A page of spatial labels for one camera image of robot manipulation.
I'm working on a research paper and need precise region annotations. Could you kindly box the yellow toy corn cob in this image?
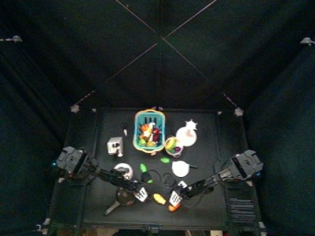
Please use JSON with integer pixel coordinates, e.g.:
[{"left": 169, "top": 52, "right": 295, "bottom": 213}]
[{"left": 151, "top": 193, "right": 167, "bottom": 206}]

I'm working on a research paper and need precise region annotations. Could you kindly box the orange toy carrot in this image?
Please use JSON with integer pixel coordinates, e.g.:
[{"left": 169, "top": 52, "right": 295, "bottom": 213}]
[{"left": 167, "top": 202, "right": 181, "bottom": 213}]

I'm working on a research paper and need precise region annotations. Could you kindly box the white toy kettle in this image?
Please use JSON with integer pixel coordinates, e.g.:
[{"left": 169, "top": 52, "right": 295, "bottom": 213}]
[{"left": 113, "top": 162, "right": 135, "bottom": 181}]

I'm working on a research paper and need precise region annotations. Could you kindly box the black frying pan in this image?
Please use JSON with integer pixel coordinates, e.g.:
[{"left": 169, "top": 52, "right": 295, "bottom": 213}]
[{"left": 103, "top": 187, "right": 137, "bottom": 216}]

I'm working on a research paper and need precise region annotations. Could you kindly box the white bowl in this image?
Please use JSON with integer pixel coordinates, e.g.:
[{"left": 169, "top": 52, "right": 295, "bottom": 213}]
[{"left": 163, "top": 136, "right": 184, "bottom": 159}]

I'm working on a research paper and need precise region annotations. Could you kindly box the yellow toy banana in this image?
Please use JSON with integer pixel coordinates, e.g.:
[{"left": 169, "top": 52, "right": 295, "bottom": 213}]
[{"left": 165, "top": 137, "right": 179, "bottom": 149}]

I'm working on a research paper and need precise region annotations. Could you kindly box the white text label sticker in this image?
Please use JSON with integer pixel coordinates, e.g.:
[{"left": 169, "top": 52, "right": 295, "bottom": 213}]
[{"left": 227, "top": 196, "right": 259, "bottom": 225}]

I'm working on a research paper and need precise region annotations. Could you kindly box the teal basket with orange rim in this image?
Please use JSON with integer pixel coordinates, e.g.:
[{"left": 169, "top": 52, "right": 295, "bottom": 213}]
[{"left": 132, "top": 109, "right": 167, "bottom": 154}]

